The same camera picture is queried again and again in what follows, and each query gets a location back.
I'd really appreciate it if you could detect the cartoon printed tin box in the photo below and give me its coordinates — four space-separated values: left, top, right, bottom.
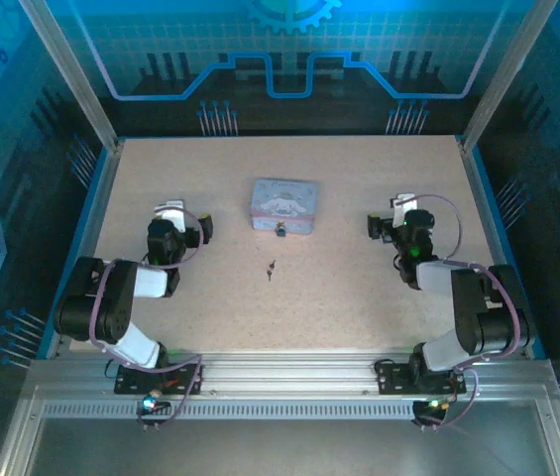
249 178 319 234

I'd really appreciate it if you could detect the small LED controller board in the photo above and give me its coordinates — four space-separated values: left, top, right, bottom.
410 396 453 432
135 391 172 432

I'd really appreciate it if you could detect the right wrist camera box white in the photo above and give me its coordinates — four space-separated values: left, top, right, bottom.
390 193 416 227

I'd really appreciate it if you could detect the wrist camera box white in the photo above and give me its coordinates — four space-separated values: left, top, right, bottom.
154 198 186 232
390 193 416 227

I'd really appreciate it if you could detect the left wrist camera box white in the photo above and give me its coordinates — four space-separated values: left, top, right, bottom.
154 198 186 232

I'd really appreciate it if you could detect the aluminium table side rail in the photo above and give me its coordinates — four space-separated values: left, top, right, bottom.
457 136 546 361
54 140 126 359

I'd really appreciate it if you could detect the long aluminium mounting rail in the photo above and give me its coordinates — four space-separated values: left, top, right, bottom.
29 349 557 399

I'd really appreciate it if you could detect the aluminium frame post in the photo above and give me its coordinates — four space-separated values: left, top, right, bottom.
16 0 127 153
457 0 560 153

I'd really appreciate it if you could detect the slotted grey cable duct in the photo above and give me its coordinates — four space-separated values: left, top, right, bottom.
41 400 549 421

